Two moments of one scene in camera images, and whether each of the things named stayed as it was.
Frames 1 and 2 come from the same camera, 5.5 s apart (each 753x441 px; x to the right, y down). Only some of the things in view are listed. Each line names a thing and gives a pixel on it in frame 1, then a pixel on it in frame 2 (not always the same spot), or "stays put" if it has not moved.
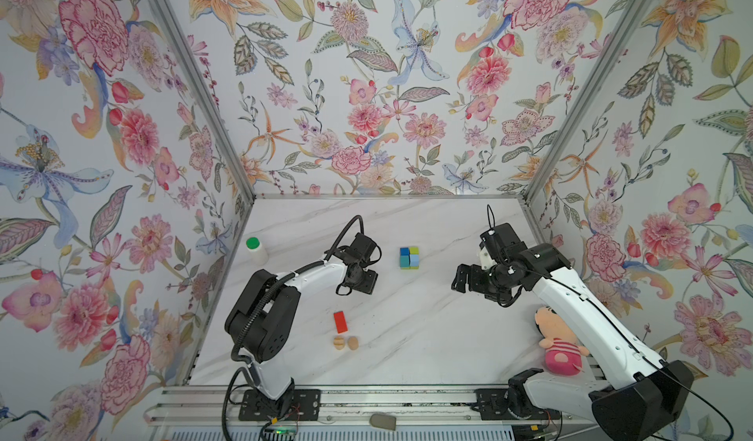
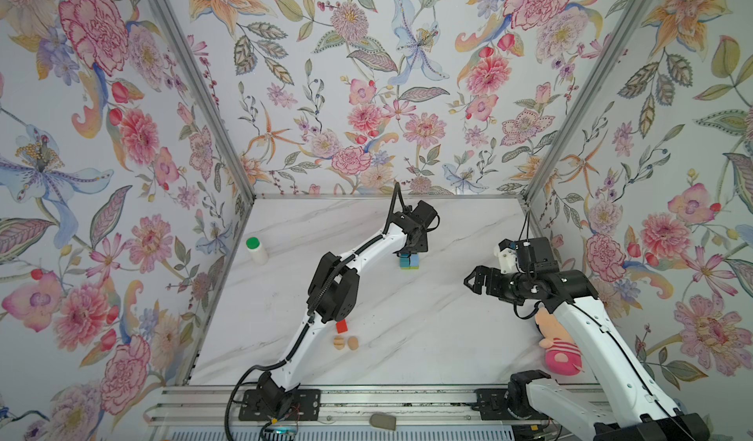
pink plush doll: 564,354 stays put
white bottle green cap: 257,253 stays put
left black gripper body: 359,275 -> 420,243
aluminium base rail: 223,405 stays put
